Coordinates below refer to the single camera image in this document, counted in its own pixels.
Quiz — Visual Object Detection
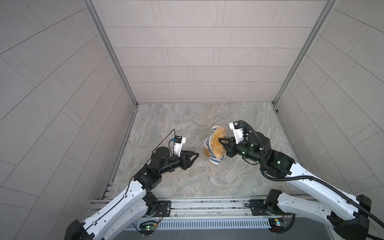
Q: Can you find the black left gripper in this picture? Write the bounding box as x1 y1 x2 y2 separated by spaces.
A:
156 150 198 176

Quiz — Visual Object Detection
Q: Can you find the brown teddy bear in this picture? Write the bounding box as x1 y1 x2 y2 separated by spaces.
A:
205 126 227 160

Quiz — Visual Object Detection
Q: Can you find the blue white striped sweater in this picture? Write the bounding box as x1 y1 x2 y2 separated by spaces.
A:
204 126 221 165

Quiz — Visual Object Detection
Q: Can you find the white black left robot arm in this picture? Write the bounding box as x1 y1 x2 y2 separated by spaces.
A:
64 147 199 240

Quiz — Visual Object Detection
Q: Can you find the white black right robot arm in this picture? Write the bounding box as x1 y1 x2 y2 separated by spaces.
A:
218 129 376 240

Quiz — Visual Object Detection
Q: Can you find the left green circuit board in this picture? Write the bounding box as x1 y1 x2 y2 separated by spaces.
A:
139 221 159 236

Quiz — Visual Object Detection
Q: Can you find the green circuit board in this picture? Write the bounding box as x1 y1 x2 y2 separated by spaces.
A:
139 221 159 236
268 218 286 233

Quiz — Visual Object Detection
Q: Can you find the right green circuit board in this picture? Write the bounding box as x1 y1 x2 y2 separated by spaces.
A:
268 218 286 233

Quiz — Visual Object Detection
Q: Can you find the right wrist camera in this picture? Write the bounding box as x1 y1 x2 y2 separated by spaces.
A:
229 121 244 144

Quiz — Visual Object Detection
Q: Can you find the thin black left cable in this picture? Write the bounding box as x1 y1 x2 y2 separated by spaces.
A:
124 128 177 196

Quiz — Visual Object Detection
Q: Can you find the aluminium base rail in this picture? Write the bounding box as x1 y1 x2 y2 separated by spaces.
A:
86 196 319 232

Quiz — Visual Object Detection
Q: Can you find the black corrugated cable conduit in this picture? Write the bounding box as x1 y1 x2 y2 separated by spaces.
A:
239 119 384 240

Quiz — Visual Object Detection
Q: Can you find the aluminium right corner post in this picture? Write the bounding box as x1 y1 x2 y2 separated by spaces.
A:
272 0 338 108

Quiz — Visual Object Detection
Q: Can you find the aluminium corner post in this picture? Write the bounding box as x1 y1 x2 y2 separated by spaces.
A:
83 0 139 108
272 0 338 108

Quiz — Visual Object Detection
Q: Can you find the aluminium left corner post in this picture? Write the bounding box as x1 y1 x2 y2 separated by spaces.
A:
83 0 139 108

